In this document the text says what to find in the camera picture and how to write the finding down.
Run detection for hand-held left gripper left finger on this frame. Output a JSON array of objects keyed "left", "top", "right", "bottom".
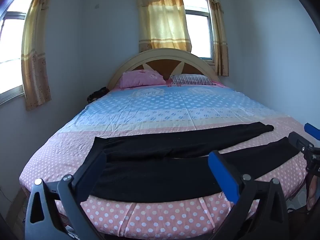
[{"left": 25, "top": 151, "right": 108, "bottom": 240}]

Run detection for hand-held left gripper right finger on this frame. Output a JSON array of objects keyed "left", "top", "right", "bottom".
[{"left": 208, "top": 151, "right": 289, "bottom": 240}]

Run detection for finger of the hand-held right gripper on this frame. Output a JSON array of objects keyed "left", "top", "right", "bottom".
[
  {"left": 288, "top": 131, "right": 315, "bottom": 156},
  {"left": 304, "top": 123, "right": 320, "bottom": 141}
]

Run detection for black pants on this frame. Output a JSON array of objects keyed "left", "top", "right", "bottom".
[{"left": 88, "top": 121, "right": 300, "bottom": 203}]

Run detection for person's right forearm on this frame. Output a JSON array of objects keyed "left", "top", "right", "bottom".
[{"left": 306, "top": 174, "right": 318, "bottom": 212}]

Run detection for dark cloth beside bed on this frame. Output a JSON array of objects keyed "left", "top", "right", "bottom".
[{"left": 87, "top": 87, "right": 108, "bottom": 103}]

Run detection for polka dot bed sheet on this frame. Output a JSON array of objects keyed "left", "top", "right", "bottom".
[{"left": 19, "top": 83, "right": 308, "bottom": 235}]

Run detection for striped pillow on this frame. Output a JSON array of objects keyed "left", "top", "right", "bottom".
[{"left": 170, "top": 74, "right": 216, "bottom": 86}]

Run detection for pink pillow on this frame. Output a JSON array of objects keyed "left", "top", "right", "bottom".
[{"left": 119, "top": 70, "right": 167, "bottom": 89}]

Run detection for arched wooden headboard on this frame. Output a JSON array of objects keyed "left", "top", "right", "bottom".
[{"left": 107, "top": 48, "right": 220, "bottom": 92}]

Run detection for long yellow floral curtain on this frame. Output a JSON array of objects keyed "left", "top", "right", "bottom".
[{"left": 21, "top": 0, "right": 57, "bottom": 112}]

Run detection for narrow yellow curtain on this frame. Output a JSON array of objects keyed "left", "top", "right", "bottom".
[{"left": 204, "top": 0, "right": 229, "bottom": 77}]

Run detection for side window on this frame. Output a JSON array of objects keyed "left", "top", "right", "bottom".
[{"left": 0, "top": 0, "right": 37, "bottom": 105}]

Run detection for window behind headboard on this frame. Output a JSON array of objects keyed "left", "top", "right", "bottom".
[{"left": 181, "top": 0, "right": 216, "bottom": 67}]

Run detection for wide yellow curtain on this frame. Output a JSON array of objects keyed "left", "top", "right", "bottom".
[{"left": 136, "top": 0, "right": 192, "bottom": 53}]

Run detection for wooden bed frame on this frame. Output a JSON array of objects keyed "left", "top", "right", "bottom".
[{"left": 5, "top": 187, "right": 28, "bottom": 230}]

